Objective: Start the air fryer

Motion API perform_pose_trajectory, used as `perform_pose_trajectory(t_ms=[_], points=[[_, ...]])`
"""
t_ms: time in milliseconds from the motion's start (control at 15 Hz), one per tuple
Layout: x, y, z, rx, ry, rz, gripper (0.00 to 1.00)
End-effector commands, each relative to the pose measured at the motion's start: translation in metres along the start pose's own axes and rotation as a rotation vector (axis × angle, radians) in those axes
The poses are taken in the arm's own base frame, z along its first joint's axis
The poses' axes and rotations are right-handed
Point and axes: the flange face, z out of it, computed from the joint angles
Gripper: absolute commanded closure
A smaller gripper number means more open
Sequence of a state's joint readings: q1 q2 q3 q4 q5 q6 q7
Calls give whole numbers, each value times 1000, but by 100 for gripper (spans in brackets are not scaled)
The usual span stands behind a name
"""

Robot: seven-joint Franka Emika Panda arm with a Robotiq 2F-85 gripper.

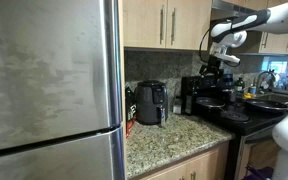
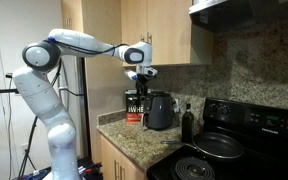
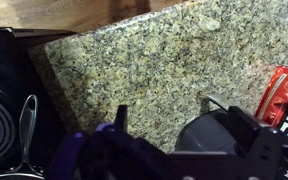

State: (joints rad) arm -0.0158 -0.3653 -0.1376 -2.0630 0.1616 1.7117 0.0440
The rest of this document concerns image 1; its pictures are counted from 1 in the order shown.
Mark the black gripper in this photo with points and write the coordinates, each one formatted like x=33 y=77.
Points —
x=212 y=67

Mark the black air fryer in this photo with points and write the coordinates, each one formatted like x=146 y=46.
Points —
x=151 y=102

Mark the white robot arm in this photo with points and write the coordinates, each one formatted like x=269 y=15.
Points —
x=233 y=33

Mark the green dish soap bottle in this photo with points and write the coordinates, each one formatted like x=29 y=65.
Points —
x=239 y=85

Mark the small black pan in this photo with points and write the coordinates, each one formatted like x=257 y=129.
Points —
x=210 y=103

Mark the small white box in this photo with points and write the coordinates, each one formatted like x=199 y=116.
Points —
x=177 y=109

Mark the light wood upper cabinet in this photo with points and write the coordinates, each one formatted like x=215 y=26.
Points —
x=165 y=24

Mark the light wood cabinet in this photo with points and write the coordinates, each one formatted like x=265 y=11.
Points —
x=165 y=24
x=209 y=165

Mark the stainless range hood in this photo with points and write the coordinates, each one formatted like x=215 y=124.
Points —
x=222 y=9

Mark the black frying pan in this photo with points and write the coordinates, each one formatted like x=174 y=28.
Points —
x=266 y=105

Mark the chrome kitchen faucet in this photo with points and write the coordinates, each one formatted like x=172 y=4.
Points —
x=265 y=81

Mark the right wood upper cabinet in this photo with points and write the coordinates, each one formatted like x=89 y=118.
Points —
x=264 y=43

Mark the black electric stove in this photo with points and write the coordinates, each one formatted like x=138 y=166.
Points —
x=250 y=126

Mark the black red whey protein bag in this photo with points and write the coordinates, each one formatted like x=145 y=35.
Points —
x=130 y=109

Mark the light wood lower cabinet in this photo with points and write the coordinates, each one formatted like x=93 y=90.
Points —
x=209 y=165

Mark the stainless steel refrigerator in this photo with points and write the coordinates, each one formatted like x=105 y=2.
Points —
x=60 y=90

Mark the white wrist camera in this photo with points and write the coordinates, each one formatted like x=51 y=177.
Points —
x=226 y=53

